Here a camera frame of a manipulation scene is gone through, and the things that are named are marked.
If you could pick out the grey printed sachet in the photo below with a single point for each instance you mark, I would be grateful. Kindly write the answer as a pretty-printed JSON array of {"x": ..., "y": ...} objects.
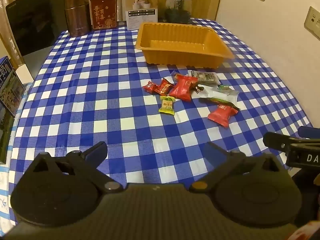
[{"x": 205, "y": 77}]

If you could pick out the beige round-port wall plate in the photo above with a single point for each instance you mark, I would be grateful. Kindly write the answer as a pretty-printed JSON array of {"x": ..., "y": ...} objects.
[{"x": 313, "y": 22}]

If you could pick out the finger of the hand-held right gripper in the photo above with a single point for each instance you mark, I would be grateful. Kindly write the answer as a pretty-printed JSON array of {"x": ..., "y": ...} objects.
[
  {"x": 310, "y": 133},
  {"x": 275, "y": 142}
]

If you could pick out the white snack packet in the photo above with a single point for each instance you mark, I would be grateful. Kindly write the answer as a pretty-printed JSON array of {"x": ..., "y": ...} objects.
[{"x": 220, "y": 95}]

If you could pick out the small red candy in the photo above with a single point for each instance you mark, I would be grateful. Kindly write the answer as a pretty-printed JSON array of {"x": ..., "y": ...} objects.
[{"x": 149, "y": 87}]

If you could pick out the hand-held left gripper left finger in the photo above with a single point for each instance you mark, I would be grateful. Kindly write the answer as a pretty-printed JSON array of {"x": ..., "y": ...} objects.
[{"x": 96, "y": 153}]

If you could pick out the red white printed bag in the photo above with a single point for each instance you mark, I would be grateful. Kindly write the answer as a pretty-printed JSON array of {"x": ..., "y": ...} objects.
[{"x": 307, "y": 233}]

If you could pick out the dark red gold-print box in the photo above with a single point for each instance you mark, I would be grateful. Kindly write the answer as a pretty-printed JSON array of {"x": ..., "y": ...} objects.
[{"x": 102, "y": 12}]

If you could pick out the blue white checked tablecloth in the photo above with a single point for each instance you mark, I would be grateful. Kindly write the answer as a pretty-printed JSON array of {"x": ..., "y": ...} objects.
[{"x": 100, "y": 120}]

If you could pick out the orange plastic tray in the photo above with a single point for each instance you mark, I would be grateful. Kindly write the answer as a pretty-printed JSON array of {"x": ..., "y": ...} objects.
[{"x": 172, "y": 45}]

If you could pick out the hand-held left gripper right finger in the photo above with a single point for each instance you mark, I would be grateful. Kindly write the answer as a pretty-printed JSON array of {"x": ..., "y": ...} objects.
[{"x": 212, "y": 152}]

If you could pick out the white product box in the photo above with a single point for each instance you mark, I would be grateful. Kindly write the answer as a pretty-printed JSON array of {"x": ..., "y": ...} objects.
[{"x": 140, "y": 5}]

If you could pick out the black flat panel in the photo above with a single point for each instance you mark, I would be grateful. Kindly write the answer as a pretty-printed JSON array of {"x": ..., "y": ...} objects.
[{"x": 35, "y": 20}]

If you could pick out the large red snack packet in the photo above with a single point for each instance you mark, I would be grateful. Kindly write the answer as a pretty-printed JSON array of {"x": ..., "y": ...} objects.
[{"x": 182, "y": 87}]

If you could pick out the red dark-print snack packet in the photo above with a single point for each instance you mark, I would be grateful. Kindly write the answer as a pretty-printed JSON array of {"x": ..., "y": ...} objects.
[{"x": 165, "y": 87}]

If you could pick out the glass jar with green base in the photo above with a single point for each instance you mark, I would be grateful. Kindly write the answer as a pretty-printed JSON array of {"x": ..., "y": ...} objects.
[{"x": 178, "y": 5}]

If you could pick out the dark green brown wrapper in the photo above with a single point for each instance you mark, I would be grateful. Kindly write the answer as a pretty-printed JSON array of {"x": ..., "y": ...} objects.
[{"x": 222, "y": 103}]

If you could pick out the brown metal canister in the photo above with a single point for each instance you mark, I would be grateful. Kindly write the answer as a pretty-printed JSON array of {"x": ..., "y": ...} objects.
[{"x": 76, "y": 15}]

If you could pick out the red white-label snack packet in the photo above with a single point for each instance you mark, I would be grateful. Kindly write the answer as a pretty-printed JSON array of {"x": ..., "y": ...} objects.
[{"x": 222, "y": 115}]

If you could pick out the yellow green candy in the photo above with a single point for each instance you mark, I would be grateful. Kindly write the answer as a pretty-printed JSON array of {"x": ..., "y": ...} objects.
[{"x": 167, "y": 105}]

